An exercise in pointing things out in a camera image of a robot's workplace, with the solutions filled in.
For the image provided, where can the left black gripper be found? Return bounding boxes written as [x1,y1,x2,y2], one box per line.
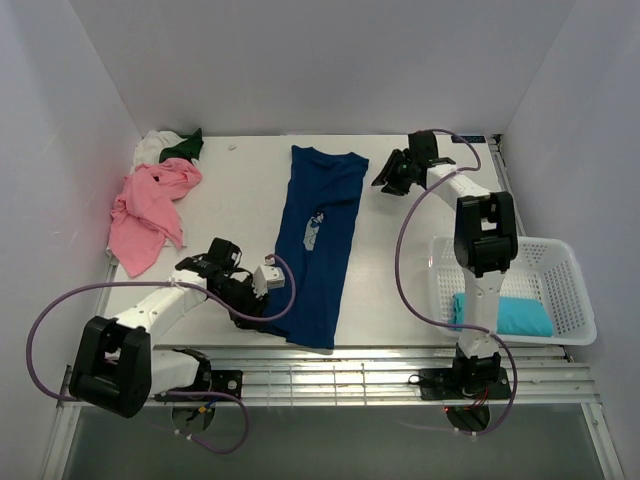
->
[211,273,270,331]

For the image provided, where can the navy blue printed t-shirt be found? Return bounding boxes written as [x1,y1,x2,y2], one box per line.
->
[264,145,369,349]

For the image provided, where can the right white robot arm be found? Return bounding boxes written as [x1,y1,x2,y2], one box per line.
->
[372,129,518,399]

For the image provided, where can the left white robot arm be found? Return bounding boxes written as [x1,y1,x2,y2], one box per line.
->
[69,238,286,418]

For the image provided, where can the blue label sticker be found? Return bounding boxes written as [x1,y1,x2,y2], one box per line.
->
[451,135,487,144]

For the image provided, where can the pink t-shirt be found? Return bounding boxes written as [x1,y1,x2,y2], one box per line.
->
[108,158,202,278]

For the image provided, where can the dark green t-shirt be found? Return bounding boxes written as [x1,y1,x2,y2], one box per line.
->
[158,128,204,164]

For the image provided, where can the white t-shirt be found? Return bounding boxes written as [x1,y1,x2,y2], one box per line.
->
[133,130,183,168]

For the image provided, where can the white plastic basket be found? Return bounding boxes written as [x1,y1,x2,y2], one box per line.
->
[428,236,597,346]

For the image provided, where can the rolled turquoise t-shirt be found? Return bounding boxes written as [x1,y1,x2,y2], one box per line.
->
[451,293,555,339]

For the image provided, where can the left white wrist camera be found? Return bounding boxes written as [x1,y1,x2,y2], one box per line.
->
[252,264,286,298]

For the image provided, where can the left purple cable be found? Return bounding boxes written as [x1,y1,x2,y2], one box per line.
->
[25,253,297,455]

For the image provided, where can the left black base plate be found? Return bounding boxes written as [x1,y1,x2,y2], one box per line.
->
[156,370,244,402]

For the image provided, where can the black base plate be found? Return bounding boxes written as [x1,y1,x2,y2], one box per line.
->
[408,368,511,401]
[156,370,244,402]

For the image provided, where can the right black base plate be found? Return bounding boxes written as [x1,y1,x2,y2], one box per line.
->
[408,368,511,401]

